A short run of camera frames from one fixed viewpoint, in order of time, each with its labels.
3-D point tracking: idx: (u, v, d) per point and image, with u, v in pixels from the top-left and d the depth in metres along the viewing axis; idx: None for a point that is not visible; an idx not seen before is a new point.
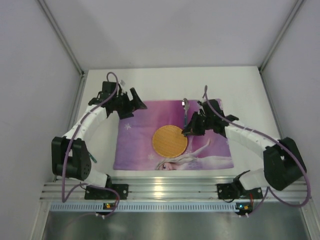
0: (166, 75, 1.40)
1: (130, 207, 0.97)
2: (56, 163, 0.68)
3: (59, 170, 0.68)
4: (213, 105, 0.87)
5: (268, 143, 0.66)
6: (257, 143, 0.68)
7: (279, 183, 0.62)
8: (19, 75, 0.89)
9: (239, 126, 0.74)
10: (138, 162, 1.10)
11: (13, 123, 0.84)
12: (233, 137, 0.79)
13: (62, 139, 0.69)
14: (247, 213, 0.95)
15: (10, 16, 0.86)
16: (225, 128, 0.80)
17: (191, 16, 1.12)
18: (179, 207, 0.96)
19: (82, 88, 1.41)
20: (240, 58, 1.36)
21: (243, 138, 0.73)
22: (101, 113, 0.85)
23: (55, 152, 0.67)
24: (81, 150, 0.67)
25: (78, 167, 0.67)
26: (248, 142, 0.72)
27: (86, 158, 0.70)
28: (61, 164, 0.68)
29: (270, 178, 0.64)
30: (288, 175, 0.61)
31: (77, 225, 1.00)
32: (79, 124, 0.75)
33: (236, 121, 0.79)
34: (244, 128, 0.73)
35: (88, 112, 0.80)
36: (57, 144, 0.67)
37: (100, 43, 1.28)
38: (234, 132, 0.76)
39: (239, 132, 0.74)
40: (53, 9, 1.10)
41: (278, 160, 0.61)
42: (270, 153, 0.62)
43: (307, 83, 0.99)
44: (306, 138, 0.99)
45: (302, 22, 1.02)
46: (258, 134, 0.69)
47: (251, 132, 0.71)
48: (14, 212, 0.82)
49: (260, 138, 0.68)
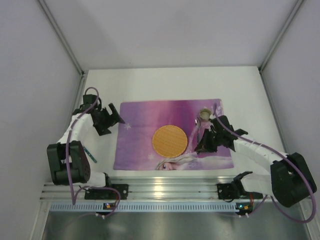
0: (166, 75, 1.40)
1: (130, 207, 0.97)
2: (55, 171, 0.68)
3: (60, 177, 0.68)
4: (222, 120, 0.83)
5: (276, 157, 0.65)
6: (265, 158, 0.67)
7: (287, 199, 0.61)
8: (19, 75, 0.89)
9: (247, 139, 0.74)
10: (139, 162, 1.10)
11: (13, 123, 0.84)
12: (242, 150, 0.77)
13: (58, 146, 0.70)
14: (247, 213, 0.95)
15: (10, 16, 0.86)
16: (234, 141, 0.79)
17: (191, 16, 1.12)
18: (179, 207, 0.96)
19: (82, 88, 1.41)
20: (240, 58, 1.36)
21: (252, 152, 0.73)
22: (87, 120, 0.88)
23: (53, 159, 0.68)
24: (79, 149, 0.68)
25: (79, 168, 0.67)
26: (256, 156, 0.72)
27: (85, 160, 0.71)
28: (60, 170, 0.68)
29: (277, 193, 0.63)
30: (296, 192, 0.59)
31: (77, 225, 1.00)
32: (70, 129, 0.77)
33: (245, 135, 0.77)
34: (252, 142, 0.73)
35: (74, 120, 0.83)
36: (53, 150, 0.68)
37: (100, 43, 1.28)
38: (243, 145, 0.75)
39: (248, 146, 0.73)
40: (52, 9, 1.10)
41: (286, 176, 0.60)
42: (277, 168, 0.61)
43: (307, 83, 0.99)
44: (307, 138, 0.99)
45: (302, 22, 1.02)
46: (266, 148, 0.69)
47: (259, 146, 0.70)
48: (13, 212, 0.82)
49: (268, 152, 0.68)
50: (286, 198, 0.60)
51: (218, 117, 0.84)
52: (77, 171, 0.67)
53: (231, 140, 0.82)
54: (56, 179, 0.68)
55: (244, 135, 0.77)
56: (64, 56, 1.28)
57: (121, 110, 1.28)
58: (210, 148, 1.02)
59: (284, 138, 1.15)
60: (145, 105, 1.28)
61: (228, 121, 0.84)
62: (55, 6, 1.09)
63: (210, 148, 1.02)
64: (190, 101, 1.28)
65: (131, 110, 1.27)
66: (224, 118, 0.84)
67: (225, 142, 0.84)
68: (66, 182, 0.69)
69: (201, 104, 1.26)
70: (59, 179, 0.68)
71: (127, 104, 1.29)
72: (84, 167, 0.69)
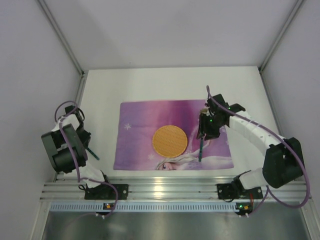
0: (166, 75, 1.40)
1: (129, 207, 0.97)
2: (54, 158, 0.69)
3: (59, 161, 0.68)
4: (216, 98, 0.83)
5: (272, 141, 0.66)
6: (262, 139, 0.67)
7: (275, 181, 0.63)
8: (19, 74, 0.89)
9: (245, 118, 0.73)
10: (139, 162, 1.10)
11: (13, 123, 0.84)
12: (237, 128, 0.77)
13: (51, 134, 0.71)
14: (247, 213, 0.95)
15: (10, 17, 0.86)
16: (230, 118, 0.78)
17: (191, 17, 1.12)
18: (179, 207, 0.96)
19: (82, 88, 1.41)
20: (240, 58, 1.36)
21: (247, 131, 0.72)
22: (74, 119, 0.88)
23: (50, 146, 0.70)
24: (73, 130, 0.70)
25: (76, 146, 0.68)
26: (251, 136, 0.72)
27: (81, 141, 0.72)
28: (59, 156, 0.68)
29: (266, 174, 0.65)
30: (286, 174, 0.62)
31: (77, 225, 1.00)
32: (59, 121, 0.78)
33: (242, 112, 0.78)
34: (250, 121, 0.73)
35: (61, 118, 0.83)
36: (48, 138, 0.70)
37: (100, 44, 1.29)
38: (239, 123, 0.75)
39: (245, 124, 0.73)
40: (53, 9, 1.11)
41: (279, 159, 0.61)
42: (273, 151, 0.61)
43: (307, 83, 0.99)
44: (306, 138, 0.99)
45: (302, 23, 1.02)
46: (264, 130, 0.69)
47: (256, 127, 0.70)
48: (14, 212, 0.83)
49: (264, 134, 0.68)
50: (275, 179, 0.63)
51: (212, 96, 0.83)
52: (76, 151, 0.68)
53: (227, 115, 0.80)
54: (57, 165, 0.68)
55: (241, 111, 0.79)
56: (64, 56, 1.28)
57: (121, 110, 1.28)
58: (214, 134, 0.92)
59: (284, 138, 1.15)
60: (144, 105, 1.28)
61: (223, 100, 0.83)
62: (55, 7, 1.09)
63: (212, 132, 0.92)
64: (190, 101, 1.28)
65: (131, 110, 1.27)
66: (220, 97, 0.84)
67: (220, 119, 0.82)
68: (66, 167, 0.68)
69: (201, 104, 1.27)
70: (59, 164, 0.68)
71: (128, 104, 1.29)
72: (81, 146, 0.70)
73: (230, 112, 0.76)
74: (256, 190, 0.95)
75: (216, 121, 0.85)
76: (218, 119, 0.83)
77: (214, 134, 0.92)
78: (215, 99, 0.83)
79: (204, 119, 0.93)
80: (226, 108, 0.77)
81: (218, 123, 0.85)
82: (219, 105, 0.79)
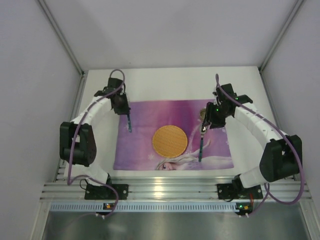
0: (166, 75, 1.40)
1: (130, 207, 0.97)
2: (63, 147, 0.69)
3: (67, 154, 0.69)
4: (225, 88, 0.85)
5: (274, 136, 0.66)
6: (263, 133, 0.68)
7: (270, 175, 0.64)
8: (19, 75, 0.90)
9: (250, 110, 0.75)
10: (139, 162, 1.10)
11: (13, 123, 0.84)
12: (242, 119, 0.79)
13: (71, 125, 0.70)
14: (247, 213, 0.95)
15: (10, 16, 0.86)
16: (236, 108, 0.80)
17: (191, 17, 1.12)
18: (179, 207, 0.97)
19: (82, 88, 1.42)
20: (240, 58, 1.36)
21: (251, 123, 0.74)
22: (106, 104, 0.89)
23: (64, 136, 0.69)
24: (88, 134, 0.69)
25: (85, 150, 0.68)
26: (254, 129, 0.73)
27: (92, 143, 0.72)
28: (68, 147, 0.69)
29: (263, 168, 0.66)
30: (282, 170, 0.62)
31: (77, 225, 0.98)
32: (86, 111, 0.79)
33: (248, 104, 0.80)
34: (255, 114, 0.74)
35: (94, 102, 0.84)
36: (66, 129, 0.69)
37: (100, 44, 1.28)
38: (244, 115, 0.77)
39: (249, 116, 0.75)
40: (53, 10, 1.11)
41: (278, 155, 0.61)
42: (272, 146, 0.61)
43: (308, 82, 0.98)
44: (306, 138, 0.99)
45: (302, 22, 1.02)
46: (268, 124, 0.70)
47: (261, 120, 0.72)
48: (14, 212, 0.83)
49: (267, 128, 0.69)
50: (270, 173, 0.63)
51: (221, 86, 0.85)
52: (83, 152, 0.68)
53: (233, 105, 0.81)
54: (63, 154, 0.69)
55: (248, 103, 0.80)
56: (64, 56, 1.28)
57: None
58: (219, 123, 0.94)
59: None
60: (145, 105, 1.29)
61: (232, 90, 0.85)
62: (56, 7, 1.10)
63: (218, 122, 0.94)
64: (190, 101, 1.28)
65: (132, 110, 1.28)
66: (229, 86, 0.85)
67: (226, 109, 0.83)
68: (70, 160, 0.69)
69: (200, 104, 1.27)
70: (66, 155, 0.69)
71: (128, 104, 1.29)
72: (89, 150, 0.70)
73: (237, 102, 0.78)
74: (256, 190, 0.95)
75: (222, 111, 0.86)
76: (224, 109, 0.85)
77: (220, 123, 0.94)
78: (223, 89, 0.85)
79: (211, 108, 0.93)
80: (233, 99, 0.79)
81: (224, 114, 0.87)
82: (225, 93, 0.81)
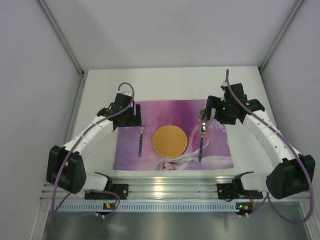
0: (166, 75, 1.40)
1: (130, 207, 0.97)
2: (50, 173, 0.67)
3: (52, 180, 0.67)
4: (235, 89, 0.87)
5: (286, 154, 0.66)
6: (275, 149, 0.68)
7: (278, 192, 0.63)
8: (19, 74, 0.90)
9: (263, 122, 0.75)
10: (139, 162, 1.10)
11: (13, 123, 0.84)
12: (253, 129, 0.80)
13: (61, 150, 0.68)
14: (247, 213, 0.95)
15: (10, 17, 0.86)
16: (246, 116, 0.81)
17: (191, 17, 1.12)
18: (179, 207, 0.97)
19: (82, 88, 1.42)
20: (240, 58, 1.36)
21: (262, 136, 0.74)
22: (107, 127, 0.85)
23: (51, 162, 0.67)
24: (75, 165, 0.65)
25: (70, 181, 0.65)
26: (265, 141, 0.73)
27: (80, 173, 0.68)
28: (55, 174, 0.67)
29: (271, 184, 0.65)
30: (291, 190, 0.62)
31: (77, 225, 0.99)
32: (81, 136, 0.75)
33: (260, 112, 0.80)
34: (267, 127, 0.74)
35: (92, 125, 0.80)
36: (55, 155, 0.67)
37: (99, 43, 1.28)
38: (256, 126, 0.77)
39: (261, 128, 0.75)
40: (53, 9, 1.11)
41: (289, 176, 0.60)
42: (284, 167, 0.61)
43: (308, 83, 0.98)
44: (306, 138, 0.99)
45: (302, 22, 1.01)
46: (280, 139, 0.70)
47: (273, 135, 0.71)
48: (14, 212, 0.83)
49: (279, 144, 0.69)
50: (278, 191, 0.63)
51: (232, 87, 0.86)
52: (68, 183, 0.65)
53: (242, 111, 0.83)
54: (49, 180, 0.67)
55: (259, 111, 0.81)
56: (64, 56, 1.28)
57: None
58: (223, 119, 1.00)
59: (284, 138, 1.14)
60: (145, 105, 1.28)
61: (242, 91, 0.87)
62: (56, 7, 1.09)
63: (224, 118, 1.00)
64: (190, 101, 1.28)
65: None
66: (238, 85, 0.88)
67: (235, 112, 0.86)
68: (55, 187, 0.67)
69: (200, 104, 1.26)
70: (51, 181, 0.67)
71: None
72: (75, 181, 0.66)
73: (248, 110, 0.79)
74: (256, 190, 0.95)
75: (230, 112, 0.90)
76: (233, 112, 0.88)
77: (225, 120, 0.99)
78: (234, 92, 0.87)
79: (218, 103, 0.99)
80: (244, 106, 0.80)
81: (232, 115, 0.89)
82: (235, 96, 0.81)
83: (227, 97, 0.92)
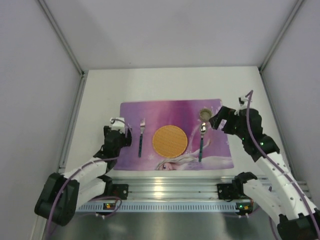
0: (166, 75, 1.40)
1: (130, 207, 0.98)
2: (42, 201, 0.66)
3: (42, 208, 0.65)
4: (254, 119, 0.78)
5: (302, 210, 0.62)
6: (291, 202, 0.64)
7: None
8: (19, 74, 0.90)
9: (278, 168, 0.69)
10: (139, 162, 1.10)
11: (13, 123, 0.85)
12: (264, 170, 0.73)
13: (59, 178, 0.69)
14: (247, 213, 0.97)
15: (10, 17, 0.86)
16: (261, 158, 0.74)
17: (191, 17, 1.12)
18: (179, 207, 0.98)
19: (82, 88, 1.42)
20: (240, 58, 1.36)
21: (276, 183, 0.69)
22: (101, 165, 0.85)
23: (47, 188, 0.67)
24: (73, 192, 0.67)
25: (62, 209, 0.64)
26: (279, 189, 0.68)
27: (73, 203, 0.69)
28: (46, 202, 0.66)
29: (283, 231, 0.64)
30: None
31: (77, 225, 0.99)
32: (80, 168, 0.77)
33: (276, 154, 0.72)
34: (283, 174, 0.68)
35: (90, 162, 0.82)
36: (53, 180, 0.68)
37: (99, 43, 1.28)
38: (269, 170, 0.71)
39: (276, 175, 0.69)
40: (53, 10, 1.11)
41: (304, 232, 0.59)
42: (300, 224, 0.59)
43: (308, 83, 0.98)
44: (307, 138, 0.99)
45: (303, 22, 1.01)
46: (296, 191, 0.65)
47: (289, 184, 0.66)
48: (14, 212, 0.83)
49: (296, 197, 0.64)
50: None
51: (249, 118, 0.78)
52: (59, 211, 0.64)
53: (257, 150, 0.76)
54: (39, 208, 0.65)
55: (275, 153, 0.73)
56: (64, 56, 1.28)
57: (121, 110, 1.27)
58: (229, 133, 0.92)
59: (284, 138, 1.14)
60: (145, 105, 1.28)
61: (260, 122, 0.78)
62: (56, 7, 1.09)
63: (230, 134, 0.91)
64: (190, 101, 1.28)
65: (132, 110, 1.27)
66: (255, 112, 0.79)
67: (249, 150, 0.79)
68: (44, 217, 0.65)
69: (200, 104, 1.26)
70: (40, 210, 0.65)
71: (127, 105, 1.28)
72: (66, 211, 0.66)
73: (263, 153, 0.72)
74: None
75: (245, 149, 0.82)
76: (247, 149, 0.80)
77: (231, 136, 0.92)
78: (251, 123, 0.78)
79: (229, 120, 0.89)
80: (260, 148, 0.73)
81: (246, 149, 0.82)
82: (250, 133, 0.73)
83: (241, 119, 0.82)
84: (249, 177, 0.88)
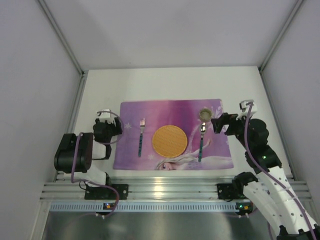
0: (166, 75, 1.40)
1: (130, 207, 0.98)
2: (60, 152, 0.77)
3: (62, 157, 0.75)
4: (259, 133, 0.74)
5: (303, 225, 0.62)
6: (292, 217, 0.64)
7: None
8: (19, 74, 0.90)
9: (279, 183, 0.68)
10: (139, 162, 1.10)
11: (13, 123, 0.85)
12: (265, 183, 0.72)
13: (72, 135, 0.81)
14: (247, 213, 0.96)
15: (9, 17, 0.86)
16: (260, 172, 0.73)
17: (191, 17, 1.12)
18: (179, 207, 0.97)
19: (82, 88, 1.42)
20: (240, 58, 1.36)
21: (277, 197, 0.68)
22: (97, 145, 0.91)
23: (63, 143, 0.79)
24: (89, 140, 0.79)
25: (82, 155, 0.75)
26: (279, 203, 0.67)
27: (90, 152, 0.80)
28: (65, 152, 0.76)
29: None
30: None
31: (77, 225, 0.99)
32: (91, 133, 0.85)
33: (275, 169, 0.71)
34: (285, 189, 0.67)
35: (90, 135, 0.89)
36: (68, 136, 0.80)
37: (100, 44, 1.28)
38: (271, 184, 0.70)
39: (278, 189, 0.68)
40: (53, 9, 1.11)
41: None
42: None
43: (308, 83, 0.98)
44: (306, 138, 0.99)
45: (302, 22, 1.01)
46: (297, 206, 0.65)
47: (290, 199, 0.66)
48: (14, 212, 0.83)
49: (296, 212, 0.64)
50: None
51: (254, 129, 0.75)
52: (80, 158, 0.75)
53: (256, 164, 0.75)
54: (59, 160, 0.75)
55: (275, 167, 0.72)
56: (64, 56, 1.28)
57: (121, 110, 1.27)
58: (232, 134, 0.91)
59: (284, 138, 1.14)
60: (145, 105, 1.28)
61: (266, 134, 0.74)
62: (56, 8, 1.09)
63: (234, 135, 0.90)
64: (190, 101, 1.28)
65: (131, 110, 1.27)
66: (261, 125, 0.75)
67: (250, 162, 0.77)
68: (66, 166, 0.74)
69: (201, 104, 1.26)
70: (61, 161, 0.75)
71: (127, 104, 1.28)
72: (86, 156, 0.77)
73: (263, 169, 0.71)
74: None
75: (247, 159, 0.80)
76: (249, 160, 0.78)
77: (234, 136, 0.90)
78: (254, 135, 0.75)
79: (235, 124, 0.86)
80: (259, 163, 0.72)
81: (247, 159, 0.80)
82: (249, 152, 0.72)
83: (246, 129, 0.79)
84: (249, 177, 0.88)
